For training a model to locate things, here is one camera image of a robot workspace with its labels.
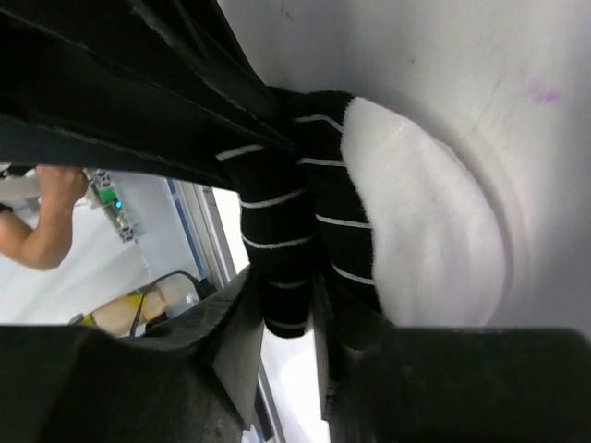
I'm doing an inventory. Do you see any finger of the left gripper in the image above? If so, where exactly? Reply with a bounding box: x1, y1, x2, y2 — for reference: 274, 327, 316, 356
1, 1, 293, 147
1, 68, 296, 188

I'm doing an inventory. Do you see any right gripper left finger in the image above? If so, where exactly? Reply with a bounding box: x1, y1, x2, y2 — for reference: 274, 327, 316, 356
1, 269, 263, 442

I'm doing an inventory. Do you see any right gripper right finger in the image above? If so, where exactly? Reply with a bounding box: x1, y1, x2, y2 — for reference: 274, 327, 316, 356
313, 275, 590, 442

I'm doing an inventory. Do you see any black white-striped sock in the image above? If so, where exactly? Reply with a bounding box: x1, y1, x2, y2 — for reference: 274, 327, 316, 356
209, 90, 506, 338

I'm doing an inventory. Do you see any person forearm in background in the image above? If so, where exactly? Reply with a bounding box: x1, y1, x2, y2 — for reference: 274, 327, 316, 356
1, 185, 80, 271

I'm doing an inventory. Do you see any person hand in background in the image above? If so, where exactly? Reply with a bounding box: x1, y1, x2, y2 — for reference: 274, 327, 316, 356
36, 165, 89, 206

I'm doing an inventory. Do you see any aluminium mounting rail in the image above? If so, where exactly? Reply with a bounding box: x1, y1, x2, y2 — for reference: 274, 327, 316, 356
167, 179, 285, 442

